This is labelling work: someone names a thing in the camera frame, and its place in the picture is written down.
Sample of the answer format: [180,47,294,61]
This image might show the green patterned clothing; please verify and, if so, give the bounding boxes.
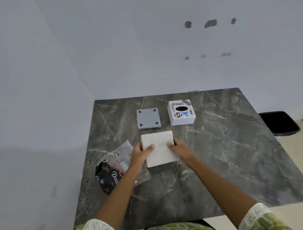
[76,203,294,230]

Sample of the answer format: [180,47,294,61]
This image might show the clear plastic wrapper black print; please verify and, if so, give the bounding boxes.
[95,140,152,195]

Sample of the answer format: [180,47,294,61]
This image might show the black waste bin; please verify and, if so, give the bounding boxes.
[258,111,300,137]

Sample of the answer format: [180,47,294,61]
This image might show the grey square base plate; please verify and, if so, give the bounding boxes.
[137,108,162,130]

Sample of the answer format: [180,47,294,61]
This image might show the person's right hand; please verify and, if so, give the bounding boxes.
[167,139,196,168]

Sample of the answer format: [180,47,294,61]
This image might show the white tissue box with stickers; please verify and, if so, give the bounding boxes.
[167,100,197,126]

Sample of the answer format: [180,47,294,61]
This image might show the person's left hand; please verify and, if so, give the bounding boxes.
[129,142,155,169]

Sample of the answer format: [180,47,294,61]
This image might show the white napkin stack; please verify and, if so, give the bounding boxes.
[141,130,180,168]

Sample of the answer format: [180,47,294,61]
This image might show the person's left forearm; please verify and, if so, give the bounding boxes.
[93,163,142,225]

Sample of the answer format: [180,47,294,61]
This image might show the person's right forearm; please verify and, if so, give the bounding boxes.
[186,156,258,217]

